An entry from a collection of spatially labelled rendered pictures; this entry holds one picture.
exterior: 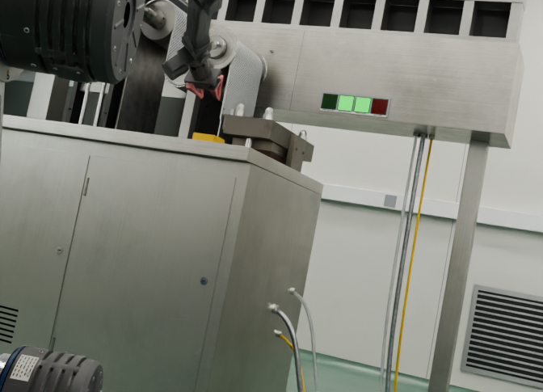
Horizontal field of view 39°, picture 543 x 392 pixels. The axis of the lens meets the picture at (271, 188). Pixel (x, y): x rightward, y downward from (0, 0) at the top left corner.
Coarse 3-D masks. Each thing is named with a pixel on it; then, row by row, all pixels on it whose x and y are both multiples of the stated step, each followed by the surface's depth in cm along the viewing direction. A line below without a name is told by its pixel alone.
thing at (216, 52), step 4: (212, 36) 249; (216, 36) 248; (220, 36) 248; (212, 40) 248; (216, 40) 248; (220, 40) 247; (224, 40) 247; (212, 44) 248; (224, 44) 247; (212, 48) 248; (216, 48) 248; (220, 48) 247; (224, 48) 247; (212, 52) 248; (216, 52) 247; (220, 52) 247; (224, 52) 248; (212, 56) 248; (216, 56) 247; (220, 56) 248
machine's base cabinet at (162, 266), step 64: (0, 192) 241; (64, 192) 232; (128, 192) 223; (192, 192) 215; (256, 192) 216; (0, 256) 237; (64, 256) 228; (128, 256) 220; (192, 256) 212; (256, 256) 223; (0, 320) 233; (64, 320) 225; (128, 320) 217; (192, 320) 210; (256, 320) 230; (128, 384) 214; (192, 384) 207; (256, 384) 237
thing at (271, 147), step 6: (234, 138) 245; (240, 138) 244; (234, 144) 245; (240, 144) 244; (252, 144) 242; (258, 144) 242; (264, 144) 241; (270, 144) 240; (258, 150) 242; (264, 150) 241; (270, 150) 240; (276, 150) 244; (282, 150) 248; (270, 156) 240; (276, 156) 245; (282, 156) 248; (282, 162) 250
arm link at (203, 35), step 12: (192, 0) 185; (216, 0) 179; (192, 12) 191; (204, 12) 191; (192, 24) 198; (204, 24) 200; (192, 36) 206; (204, 36) 209; (192, 48) 213; (204, 48) 215
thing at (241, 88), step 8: (232, 64) 248; (232, 72) 249; (240, 72) 254; (232, 80) 249; (240, 80) 255; (248, 80) 260; (232, 88) 250; (240, 88) 256; (248, 88) 261; (256, 88) 267; (224, 96) 247; (232, 96) 251; (240, 96) 257; (248, 96) 262; (256, 96) 268; (224, 104) 247; (232, 104) 252; (248, 104) 263; (224, 112) 247; (248, 112) 264
